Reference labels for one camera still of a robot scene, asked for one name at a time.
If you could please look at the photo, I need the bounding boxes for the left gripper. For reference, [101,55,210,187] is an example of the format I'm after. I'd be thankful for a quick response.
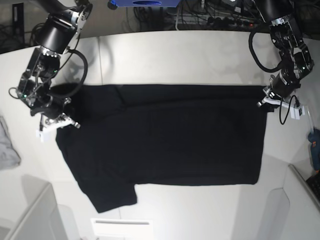
[257,86,298,113]

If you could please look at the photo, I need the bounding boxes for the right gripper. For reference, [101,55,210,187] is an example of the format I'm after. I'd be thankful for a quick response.
[30,96,81,132]

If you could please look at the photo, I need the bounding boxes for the black T-shirt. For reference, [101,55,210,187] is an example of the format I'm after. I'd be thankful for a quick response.
[55,84,267,213]

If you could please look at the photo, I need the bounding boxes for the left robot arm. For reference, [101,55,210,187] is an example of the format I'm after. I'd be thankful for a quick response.
[248,0,314,107]

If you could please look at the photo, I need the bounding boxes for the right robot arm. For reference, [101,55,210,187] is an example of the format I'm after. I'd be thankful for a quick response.
[15,0,93,135]

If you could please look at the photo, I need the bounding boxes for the blue glue gun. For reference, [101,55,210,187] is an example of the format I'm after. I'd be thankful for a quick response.
[305,105,320,173]

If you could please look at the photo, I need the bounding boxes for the grey cloth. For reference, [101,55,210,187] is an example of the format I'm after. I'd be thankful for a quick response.
[0,116,21,171]

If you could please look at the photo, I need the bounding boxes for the black keyboard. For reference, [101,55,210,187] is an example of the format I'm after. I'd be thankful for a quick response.
[306,172,320,201]

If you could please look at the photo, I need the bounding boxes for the blue box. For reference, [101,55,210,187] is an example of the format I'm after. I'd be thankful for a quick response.
[109,0,181,8]

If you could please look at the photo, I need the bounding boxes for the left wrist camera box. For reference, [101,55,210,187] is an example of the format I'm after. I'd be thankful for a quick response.
[289,105,306,120]

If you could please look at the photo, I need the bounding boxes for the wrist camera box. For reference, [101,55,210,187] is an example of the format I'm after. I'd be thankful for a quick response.
[289,105,306,120]
[35,129,56,143]

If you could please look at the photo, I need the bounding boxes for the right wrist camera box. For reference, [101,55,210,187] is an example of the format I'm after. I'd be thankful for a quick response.
[35,129,56,143]

